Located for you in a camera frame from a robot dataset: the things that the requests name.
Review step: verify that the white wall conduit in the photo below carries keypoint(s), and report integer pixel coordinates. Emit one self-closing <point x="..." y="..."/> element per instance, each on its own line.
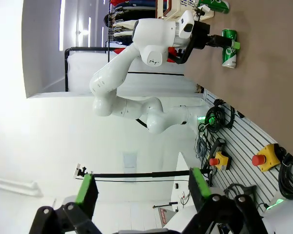
<point x="14" y="186"/>

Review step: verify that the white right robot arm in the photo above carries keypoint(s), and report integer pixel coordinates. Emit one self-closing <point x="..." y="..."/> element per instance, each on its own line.
<point x="285" y="219"/>

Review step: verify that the yellow red emergency stop button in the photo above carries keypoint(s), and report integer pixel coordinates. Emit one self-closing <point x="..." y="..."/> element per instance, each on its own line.
<point x="267" y="157"/>
<point x="219" y="161"/>

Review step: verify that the white package blue print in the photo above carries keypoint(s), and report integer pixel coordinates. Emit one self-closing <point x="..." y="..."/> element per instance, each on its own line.
<point x="186" y="2"/>

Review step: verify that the gray box red label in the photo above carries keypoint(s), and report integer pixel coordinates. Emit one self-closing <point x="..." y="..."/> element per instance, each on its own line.
<point x="167" y="214"/>

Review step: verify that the green bag at top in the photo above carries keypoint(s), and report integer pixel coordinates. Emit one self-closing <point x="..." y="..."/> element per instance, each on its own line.
<point x="213" y="6"/>

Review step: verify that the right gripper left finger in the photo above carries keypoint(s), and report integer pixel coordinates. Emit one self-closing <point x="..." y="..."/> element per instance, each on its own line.
<point x="86" y="192"/>

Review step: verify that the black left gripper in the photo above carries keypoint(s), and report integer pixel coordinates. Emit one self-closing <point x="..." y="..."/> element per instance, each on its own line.
<point x="201" y="36"/>

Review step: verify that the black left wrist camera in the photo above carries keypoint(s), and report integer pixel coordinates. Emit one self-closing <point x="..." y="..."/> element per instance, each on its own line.
<point x="202" y="11"/>

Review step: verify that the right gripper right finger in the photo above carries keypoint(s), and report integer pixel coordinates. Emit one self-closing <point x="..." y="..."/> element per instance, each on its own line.
<point x="197" y="187"/>

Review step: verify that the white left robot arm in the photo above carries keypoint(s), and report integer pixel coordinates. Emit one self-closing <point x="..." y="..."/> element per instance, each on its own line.
<point x="151" y="31"/>

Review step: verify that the small camera on boom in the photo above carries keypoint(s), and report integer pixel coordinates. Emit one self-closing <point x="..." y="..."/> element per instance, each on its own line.
<point x="79" y="171"/>

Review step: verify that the red hanging garment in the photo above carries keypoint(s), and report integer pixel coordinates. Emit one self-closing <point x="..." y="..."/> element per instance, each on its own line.
<point x="174" y="54"/>

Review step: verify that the black boom rod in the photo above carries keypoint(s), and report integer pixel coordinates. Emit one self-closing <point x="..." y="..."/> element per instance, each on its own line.
<point x="136" y="174"/>

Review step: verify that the white ribbed base plate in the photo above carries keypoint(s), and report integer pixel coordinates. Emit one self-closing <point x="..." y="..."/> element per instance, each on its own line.
<point x="246" y="146"/>

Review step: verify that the long ceiling light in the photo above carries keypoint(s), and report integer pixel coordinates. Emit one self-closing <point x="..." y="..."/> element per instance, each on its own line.
<point x="62" y="24"/>

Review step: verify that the green soda can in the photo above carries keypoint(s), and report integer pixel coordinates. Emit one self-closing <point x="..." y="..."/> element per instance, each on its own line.
<point x="229" y="58"/>

